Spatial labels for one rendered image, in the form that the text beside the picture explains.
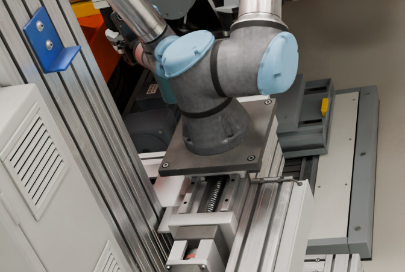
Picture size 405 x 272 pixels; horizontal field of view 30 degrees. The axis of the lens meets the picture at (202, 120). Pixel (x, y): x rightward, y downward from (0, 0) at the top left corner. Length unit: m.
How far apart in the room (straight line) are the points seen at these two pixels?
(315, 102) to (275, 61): 1.42
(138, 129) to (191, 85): 1.07
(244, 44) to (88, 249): 0.49
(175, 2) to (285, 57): 0.82
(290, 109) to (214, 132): 1.17
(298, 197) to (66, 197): 0.52
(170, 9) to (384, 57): 1.29
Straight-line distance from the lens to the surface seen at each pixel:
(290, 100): 2.74
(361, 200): 2.47
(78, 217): 1.26
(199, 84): 1.49
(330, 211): 2.47
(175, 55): 1.49
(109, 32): 2.21
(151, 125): 2.54
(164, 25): 1.80
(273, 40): 1.44
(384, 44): 3.37
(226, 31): 2.14
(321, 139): 2.63
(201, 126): 1.55
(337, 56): 3.36
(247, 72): 1.44
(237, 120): 1.57
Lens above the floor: 1.73
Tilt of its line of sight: 32 degrees down
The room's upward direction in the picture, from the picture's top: 21 degrees counter-clockwise
